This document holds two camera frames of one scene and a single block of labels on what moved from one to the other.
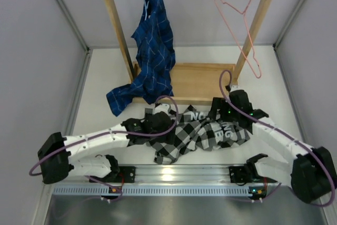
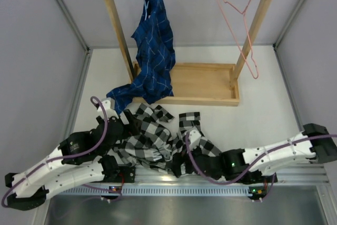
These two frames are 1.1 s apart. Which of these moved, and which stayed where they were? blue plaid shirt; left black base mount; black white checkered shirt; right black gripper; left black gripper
Moved: right black gripper; left black gripper; black white checkered shirt
Stayed: left black base mount; blue plaid shirt
